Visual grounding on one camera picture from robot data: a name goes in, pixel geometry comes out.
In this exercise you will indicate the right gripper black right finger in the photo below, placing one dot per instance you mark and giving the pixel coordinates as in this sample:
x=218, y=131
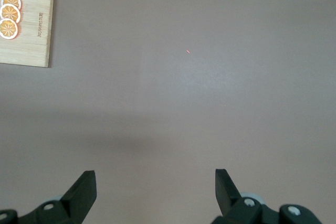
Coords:
x=231, y=203

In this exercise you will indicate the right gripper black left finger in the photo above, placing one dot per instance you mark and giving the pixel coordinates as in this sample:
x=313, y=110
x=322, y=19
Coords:
x=76, y=200

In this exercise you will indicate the brown table cover sheet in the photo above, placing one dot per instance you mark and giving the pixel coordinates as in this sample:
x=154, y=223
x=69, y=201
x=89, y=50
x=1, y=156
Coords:
x=183, y=103

